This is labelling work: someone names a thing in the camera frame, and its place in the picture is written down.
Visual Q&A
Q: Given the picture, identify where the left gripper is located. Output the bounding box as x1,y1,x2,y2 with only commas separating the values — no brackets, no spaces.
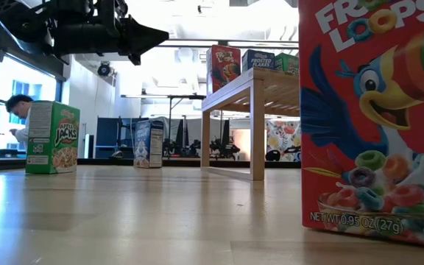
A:
52,0,171,66

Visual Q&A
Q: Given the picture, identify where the blue Frosted Flakes cereal box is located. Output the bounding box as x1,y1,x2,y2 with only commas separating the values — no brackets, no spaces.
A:
133,119,165,169
241,49,276,73

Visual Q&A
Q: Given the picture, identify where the green Apple Jacks cereal box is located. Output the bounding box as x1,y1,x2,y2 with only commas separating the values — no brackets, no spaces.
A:
273,52,300,77
25,100,81,175

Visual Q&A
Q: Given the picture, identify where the red Froot Loops cereal box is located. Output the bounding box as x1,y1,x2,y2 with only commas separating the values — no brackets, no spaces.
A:
206,44,242,97
297,0,424,251

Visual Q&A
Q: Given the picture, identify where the wooden slatted shelf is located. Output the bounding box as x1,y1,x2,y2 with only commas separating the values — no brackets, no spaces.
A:
200,66,302,182

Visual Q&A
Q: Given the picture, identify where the long ceiling light bar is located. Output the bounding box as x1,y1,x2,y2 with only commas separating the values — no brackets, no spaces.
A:
158,38,300,49

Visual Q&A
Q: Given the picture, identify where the black standing table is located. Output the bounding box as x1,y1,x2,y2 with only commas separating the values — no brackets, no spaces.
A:
120,93,208,160

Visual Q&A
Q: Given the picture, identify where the blue partition panel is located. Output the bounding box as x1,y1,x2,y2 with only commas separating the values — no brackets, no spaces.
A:
94,116,150,160

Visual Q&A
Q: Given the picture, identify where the person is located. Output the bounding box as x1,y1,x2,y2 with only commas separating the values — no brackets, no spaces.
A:
4,93,35,146

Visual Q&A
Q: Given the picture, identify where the floral patterned cloth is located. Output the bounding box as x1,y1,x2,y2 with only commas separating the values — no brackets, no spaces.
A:
265,118,302,162

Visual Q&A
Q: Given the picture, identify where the black wall-mounted device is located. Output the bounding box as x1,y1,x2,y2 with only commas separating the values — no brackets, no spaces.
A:
96,61,112,77

